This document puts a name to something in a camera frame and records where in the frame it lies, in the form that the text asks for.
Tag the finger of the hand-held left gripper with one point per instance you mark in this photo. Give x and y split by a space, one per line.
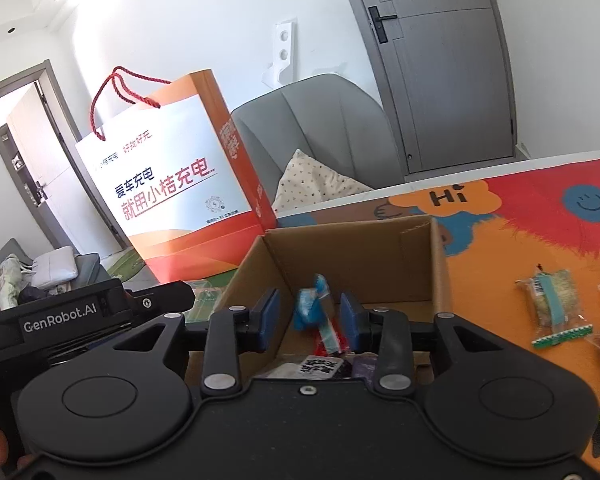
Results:
155 300

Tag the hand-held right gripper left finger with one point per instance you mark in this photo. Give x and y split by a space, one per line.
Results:
272 320

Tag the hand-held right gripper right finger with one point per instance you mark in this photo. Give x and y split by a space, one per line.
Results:
350 322

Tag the red white snack packet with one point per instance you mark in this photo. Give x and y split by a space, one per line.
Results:
330 337

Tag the blue snack packet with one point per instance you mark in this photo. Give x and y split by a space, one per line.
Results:
310 302

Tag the black white snack packet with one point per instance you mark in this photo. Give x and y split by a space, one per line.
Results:
320 366

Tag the brown cardboard box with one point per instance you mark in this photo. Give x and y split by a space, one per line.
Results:
360 260

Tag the green striped clear snack packet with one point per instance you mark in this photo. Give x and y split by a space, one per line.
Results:
550 300

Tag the green floor mat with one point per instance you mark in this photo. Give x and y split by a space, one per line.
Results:
125 266

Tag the clear plastic tray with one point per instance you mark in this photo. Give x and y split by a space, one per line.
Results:
205 300

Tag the white padded bag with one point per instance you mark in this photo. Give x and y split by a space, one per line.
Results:
55 266

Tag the grey sofa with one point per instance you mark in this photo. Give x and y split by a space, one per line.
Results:
87 270

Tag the orange white paper bag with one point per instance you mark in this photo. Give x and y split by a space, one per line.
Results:
180 185

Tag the spotted beige cushion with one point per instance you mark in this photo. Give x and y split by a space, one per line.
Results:
310 185

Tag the beige wooden door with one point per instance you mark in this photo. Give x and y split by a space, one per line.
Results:
55 150

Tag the cartoon cat table mat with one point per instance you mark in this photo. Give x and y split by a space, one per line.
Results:
520 220

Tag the grey upholstered chair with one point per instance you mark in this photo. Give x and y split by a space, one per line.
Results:
330 120

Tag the grey door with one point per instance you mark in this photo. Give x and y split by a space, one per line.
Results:
445 85

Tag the white foam piece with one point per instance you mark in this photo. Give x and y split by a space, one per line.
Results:
282 55

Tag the grey door frame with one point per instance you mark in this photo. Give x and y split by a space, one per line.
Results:
17 76

